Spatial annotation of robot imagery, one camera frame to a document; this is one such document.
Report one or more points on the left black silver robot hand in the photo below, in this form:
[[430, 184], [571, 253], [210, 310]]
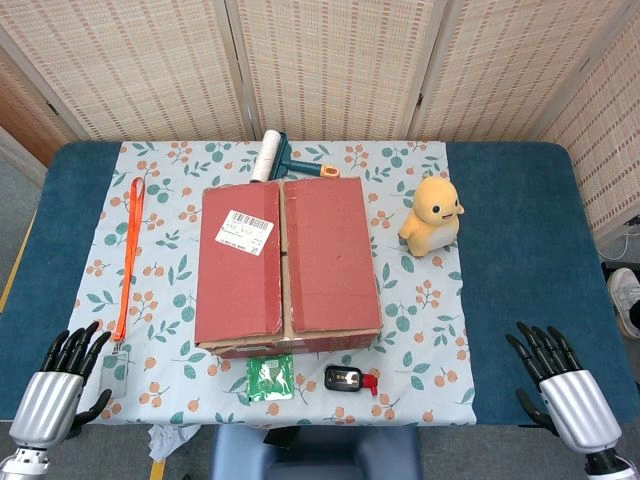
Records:
[[47, 405]]

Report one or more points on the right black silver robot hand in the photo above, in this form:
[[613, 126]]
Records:
[[580, 410]]

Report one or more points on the red cardboard shipping box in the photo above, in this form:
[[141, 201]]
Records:
[[330, 260]]

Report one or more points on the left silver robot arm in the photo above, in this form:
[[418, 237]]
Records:
[[25, 462]]

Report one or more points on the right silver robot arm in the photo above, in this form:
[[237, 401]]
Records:
[[605, 465]]

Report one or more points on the white sneaker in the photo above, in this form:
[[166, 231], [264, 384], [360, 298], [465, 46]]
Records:
[[625, 300]]

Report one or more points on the crumpled white cloth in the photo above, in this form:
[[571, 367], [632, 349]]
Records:
[[170, 442]]

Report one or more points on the floral pattern tablecloth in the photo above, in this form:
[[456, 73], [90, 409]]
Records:
[[165, 300]]

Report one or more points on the green foil sachet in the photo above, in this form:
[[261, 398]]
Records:
[[270, 379]]

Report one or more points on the black ink bottle red cap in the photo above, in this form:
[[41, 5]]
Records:
[[342, 378]]

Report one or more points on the yellow plush duck toy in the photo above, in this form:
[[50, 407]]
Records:
[[430, 220]]

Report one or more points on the teal lint roller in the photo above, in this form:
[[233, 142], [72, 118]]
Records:
[[262, 155]]

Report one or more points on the woven rattan folding screen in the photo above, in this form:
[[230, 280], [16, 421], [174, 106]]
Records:
[[325, 65]]

